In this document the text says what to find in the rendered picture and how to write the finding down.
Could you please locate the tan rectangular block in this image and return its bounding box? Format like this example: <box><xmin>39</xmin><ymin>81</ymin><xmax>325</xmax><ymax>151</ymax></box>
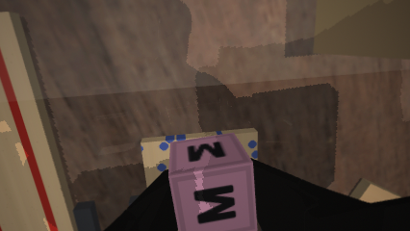
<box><xmin>350</xmin><ymin>178</ymin><xmax>402</xmax><ymax>203</ymax></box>

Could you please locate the tan wooden strip with red stripes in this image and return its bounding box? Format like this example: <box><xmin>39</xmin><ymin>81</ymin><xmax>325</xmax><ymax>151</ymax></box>
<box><xmin>0</xmin><ymin>99</ymin><xmax>78</xmax><ymax>231</ymax></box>

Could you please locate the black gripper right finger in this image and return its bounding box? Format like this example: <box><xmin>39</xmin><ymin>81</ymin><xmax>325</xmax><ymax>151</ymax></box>
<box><xmin>250</xmin><ymin>158</ymin><xmax>410</xmax><ymax>231</ymax></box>

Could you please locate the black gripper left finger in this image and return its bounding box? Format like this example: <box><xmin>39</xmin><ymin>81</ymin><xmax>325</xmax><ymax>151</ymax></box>
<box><xmin>104</xmin><ymin>169</ymin><xmax>178</xmax><ymax>231</ymax></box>

